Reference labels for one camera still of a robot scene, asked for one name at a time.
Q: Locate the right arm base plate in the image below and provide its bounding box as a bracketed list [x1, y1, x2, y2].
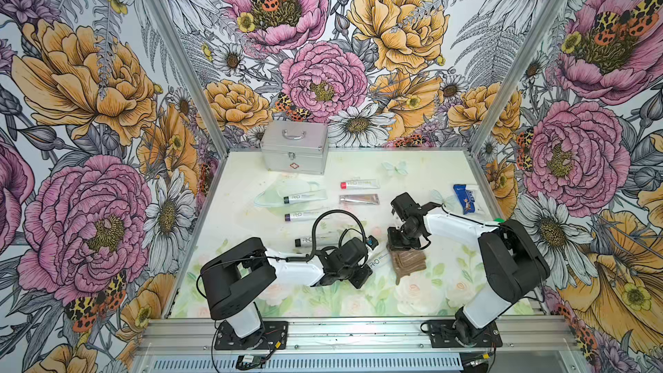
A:
[420, 319, 503, 349]

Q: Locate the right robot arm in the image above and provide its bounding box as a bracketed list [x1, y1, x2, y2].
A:
[388, 193, 551, 348]

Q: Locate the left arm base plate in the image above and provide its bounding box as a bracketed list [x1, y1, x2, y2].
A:
[213, 321, 289, 351]

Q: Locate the aluminium front rail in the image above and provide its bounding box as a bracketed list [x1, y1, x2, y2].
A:
[132, 315, 591, 372]

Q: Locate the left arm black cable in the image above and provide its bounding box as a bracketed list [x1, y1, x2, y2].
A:
[195, 209, 369, 333]

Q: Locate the blue bandage packet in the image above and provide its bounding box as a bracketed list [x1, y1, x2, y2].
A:
[453, 184, 479, 215]

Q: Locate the purple cap toothpaste tube upper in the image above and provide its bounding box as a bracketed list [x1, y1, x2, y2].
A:
[284, 208, 326, 222]

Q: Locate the pink cap toothpaste tube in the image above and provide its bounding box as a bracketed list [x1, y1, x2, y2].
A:
[340, 179, 380, 190]

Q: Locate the dark green cap toothpaste tube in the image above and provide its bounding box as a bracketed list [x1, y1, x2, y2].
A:
[283, 190, 327, 205]

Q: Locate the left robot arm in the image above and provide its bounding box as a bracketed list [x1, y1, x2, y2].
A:
[200, 236, 378, 339]

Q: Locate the metallic pink toothpaste tube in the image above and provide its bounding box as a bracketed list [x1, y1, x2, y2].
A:
[339, 193, 380, 205]

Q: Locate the silver metal first-aid case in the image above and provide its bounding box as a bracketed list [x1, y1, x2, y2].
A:
[261, 121, 329, 175]

